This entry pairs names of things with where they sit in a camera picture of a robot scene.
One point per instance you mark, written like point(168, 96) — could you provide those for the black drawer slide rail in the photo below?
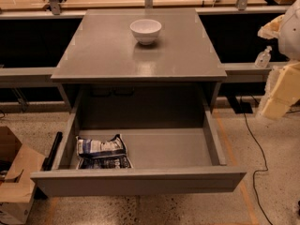
point(48, 161)

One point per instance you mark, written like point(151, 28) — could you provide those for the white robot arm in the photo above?
point(289, 41)

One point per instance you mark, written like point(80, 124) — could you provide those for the blue chip bag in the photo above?
point(95, 154)

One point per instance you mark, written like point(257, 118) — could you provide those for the grey cabinet counter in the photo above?
point(117, 72)

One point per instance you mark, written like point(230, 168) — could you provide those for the white ceramic bowl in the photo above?
point(146, 31)

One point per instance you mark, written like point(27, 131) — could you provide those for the clear sanitizer pump bottle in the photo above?
point(263, 58)

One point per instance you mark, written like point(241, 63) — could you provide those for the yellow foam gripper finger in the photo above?
point(282, 90)
point(271, 29)

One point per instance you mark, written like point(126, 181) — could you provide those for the grey metal shelf rail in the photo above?
point(41, 76)

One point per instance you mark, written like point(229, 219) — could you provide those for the brown cardboard box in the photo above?
point(17, 189)

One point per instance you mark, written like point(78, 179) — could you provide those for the grey open top drawer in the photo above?
point(171, 139)

